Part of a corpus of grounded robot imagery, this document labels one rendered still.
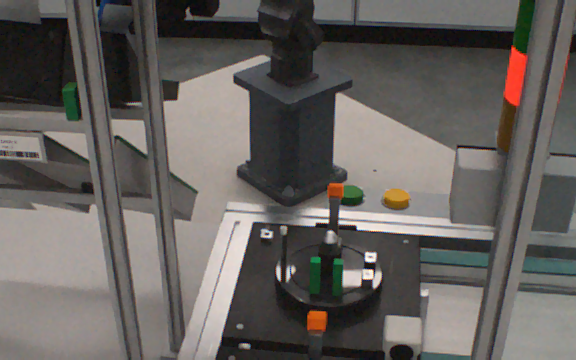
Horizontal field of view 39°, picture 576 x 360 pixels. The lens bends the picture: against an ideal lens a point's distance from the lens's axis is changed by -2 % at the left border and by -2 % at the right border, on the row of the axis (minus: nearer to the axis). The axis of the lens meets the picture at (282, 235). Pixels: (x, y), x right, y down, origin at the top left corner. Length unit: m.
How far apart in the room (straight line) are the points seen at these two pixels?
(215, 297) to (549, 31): 0.57
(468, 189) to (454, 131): 2.64
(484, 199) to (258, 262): 0.38
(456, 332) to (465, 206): 0.30
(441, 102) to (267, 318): 2.74
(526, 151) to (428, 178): 0.74
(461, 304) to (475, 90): 2.73
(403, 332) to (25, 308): 0.57
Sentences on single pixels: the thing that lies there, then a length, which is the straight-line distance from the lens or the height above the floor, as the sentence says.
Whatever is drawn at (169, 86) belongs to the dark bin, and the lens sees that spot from 1.02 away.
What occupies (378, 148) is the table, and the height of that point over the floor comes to 0.86.
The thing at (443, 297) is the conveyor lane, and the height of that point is 0.92.
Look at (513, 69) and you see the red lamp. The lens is 0.78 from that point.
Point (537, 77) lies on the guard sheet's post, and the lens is 0.75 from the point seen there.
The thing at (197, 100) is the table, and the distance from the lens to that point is 1.77.
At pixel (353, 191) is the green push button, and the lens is 1.25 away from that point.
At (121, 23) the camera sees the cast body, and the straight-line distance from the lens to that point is 1.02.
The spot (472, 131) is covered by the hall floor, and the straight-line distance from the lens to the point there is 3.49.
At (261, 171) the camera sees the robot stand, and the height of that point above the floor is 0.89.
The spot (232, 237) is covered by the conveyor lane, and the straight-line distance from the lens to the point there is 1.19.
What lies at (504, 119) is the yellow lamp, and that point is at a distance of 0.80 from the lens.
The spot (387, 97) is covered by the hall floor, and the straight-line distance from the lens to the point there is 3.69.
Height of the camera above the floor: 1.66
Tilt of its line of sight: 36 degrees down
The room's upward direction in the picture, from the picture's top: straight up
